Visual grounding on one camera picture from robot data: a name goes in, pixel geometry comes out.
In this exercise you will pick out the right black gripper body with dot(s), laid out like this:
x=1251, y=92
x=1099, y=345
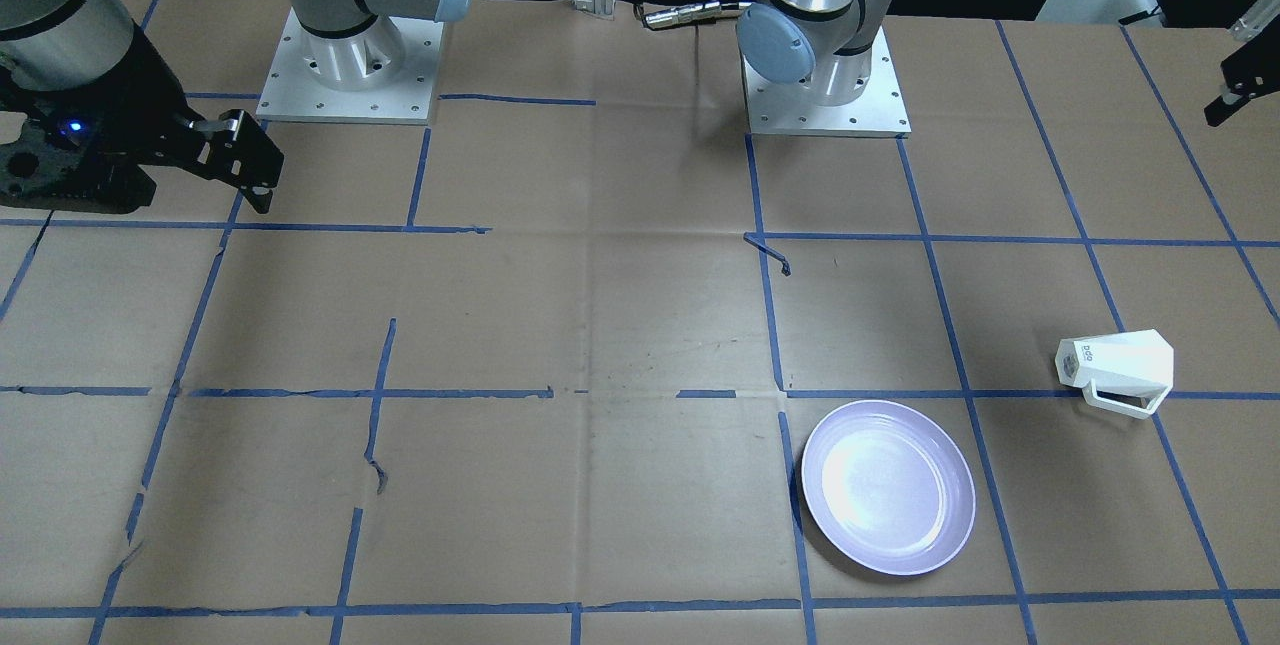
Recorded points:
x=140, y=105

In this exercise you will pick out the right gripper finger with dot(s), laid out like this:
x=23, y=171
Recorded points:
x=241, y=155

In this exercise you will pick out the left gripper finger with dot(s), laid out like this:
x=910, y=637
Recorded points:
x=1250, y=73

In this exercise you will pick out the white angular cup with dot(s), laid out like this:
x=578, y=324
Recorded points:
x=1128, y=373

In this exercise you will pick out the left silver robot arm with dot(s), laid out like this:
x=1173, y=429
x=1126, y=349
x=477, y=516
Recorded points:
x=784, y=39

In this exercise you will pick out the lavender round plate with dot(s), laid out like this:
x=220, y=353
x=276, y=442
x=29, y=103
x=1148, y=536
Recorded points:
x=888, y=488

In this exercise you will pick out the brown paper table cover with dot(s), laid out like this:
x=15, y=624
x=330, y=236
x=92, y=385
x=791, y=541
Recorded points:
x=543, y=371

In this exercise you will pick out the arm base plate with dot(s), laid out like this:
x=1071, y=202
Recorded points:
x=388, y=74
x=856, y=96

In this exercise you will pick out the silver cable connector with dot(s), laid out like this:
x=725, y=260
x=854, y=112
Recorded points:
x=694, y=14

